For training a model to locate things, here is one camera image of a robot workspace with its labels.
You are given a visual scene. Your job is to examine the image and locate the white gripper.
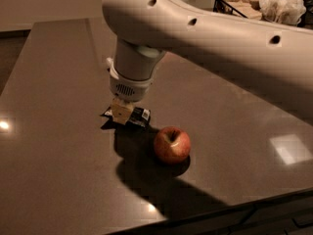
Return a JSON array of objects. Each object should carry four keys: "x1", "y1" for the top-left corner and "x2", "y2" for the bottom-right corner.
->
[{"x1": 110, "y1": 66, "x2": 153, "y2": 125}]

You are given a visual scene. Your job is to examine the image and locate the black rxbar chocolate wrapper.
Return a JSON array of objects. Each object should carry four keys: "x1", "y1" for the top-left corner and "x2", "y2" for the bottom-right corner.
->
[{"x1": 102, "y1": 107, "x2": 151, "y2": 128}]

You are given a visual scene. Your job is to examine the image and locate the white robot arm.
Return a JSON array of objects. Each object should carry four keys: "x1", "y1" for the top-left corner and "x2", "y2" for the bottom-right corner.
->
[{"x1": 102, "y1": 0, "x2": 313, "y2": 123}]

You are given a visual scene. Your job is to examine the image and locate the red apple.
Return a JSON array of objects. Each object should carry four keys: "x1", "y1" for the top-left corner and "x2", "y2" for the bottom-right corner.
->
[{"x1": 154, "y1": 126, "x2": 191, "y2": 165}]

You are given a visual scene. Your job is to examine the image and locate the clear plastic water bottle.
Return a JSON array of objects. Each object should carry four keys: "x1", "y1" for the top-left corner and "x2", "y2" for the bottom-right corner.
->
[{"x1": 106, "y1": 58, "x2": 113, "y2": 70}]

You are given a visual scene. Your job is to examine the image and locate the metal cup with packets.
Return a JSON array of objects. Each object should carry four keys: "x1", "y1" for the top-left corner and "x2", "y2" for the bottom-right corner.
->
[{"x1": 259, "y1": 0, "x2": 306, "y2": 25}]

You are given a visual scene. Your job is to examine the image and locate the black wire napkin basket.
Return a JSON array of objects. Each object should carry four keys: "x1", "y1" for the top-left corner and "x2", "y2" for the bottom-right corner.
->
[{"x1": 213, "y1": 0, "x2": 262, "y2": 20}]

